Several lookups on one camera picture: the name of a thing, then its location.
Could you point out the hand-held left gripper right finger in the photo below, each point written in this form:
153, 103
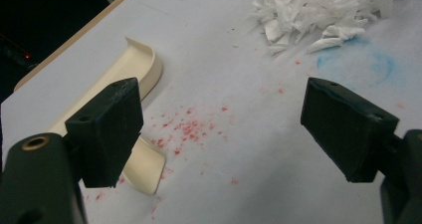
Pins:
348, 134

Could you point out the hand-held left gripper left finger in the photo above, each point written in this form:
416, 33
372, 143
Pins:
106, 134

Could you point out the cream plastic dustpan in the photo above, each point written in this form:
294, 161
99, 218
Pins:
139, 61

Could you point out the pile of white paper scraps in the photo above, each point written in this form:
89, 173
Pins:
318, 11

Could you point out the wooden table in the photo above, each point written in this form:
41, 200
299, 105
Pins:
78, 35

